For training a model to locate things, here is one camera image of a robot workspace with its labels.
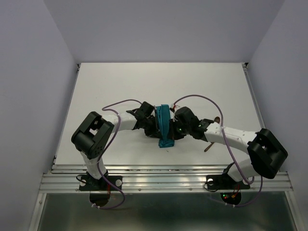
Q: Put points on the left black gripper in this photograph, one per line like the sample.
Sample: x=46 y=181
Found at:
x=154 y=132

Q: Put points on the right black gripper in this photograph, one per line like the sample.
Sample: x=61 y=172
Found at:
x=173 y=122

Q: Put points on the teal cloth napkin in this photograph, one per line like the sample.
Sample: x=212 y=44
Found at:
x=162 y=114

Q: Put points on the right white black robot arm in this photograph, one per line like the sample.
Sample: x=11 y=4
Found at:
x=253 y=153

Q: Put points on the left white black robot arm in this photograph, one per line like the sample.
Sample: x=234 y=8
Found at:
x=95 y=134

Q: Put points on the brown wooden spoon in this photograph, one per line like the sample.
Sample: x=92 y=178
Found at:
x=217 y=119

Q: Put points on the brown wooden fork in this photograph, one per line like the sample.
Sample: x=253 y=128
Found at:
x=208 y=147

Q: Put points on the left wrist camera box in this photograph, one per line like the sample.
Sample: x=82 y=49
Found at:
x=146 y=109

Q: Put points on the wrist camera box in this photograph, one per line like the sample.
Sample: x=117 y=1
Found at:
x=146 y=109
x=186 y=116

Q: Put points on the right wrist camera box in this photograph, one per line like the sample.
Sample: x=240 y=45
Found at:
x=186 y=116

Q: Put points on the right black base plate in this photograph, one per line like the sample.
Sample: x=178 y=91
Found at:
x=223 y=182

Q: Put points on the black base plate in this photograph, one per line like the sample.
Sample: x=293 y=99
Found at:
x=223 y=182
x=87 y=183

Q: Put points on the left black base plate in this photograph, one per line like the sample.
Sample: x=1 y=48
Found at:
x=87 y=183

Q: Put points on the aluminium frame rail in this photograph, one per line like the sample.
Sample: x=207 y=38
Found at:
x=135 y=179

